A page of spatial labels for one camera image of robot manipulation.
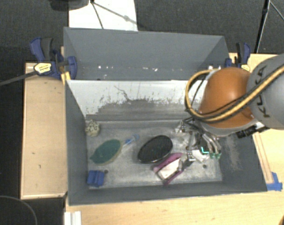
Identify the beige speckled sponge ball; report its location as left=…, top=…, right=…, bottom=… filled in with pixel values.
left=85, top=120, right=101, bottom=137

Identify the black round disc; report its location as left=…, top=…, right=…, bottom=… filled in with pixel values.
left=137, top=135, right=174, bottom=164

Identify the purple and white stapler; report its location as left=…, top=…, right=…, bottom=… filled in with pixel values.
left=152, top=152, right=188, bottom=186

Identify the dark green oval sponge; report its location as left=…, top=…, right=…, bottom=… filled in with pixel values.
left=89, top=138, right=123, bottom=165

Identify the black cylinder on white bracket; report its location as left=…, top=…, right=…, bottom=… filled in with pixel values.
left=235, top=122, right=267, bottom=139

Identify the grey metal bin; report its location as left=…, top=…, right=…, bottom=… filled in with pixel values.
left=63, top=26, right=268, bottom=206

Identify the blue ribbed plastic piece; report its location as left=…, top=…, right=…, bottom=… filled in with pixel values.
left=86, top=170, right=105, bottom=188

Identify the clear tube with blue ends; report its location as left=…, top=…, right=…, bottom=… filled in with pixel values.
left=121, top=134, right=140, bottom=150

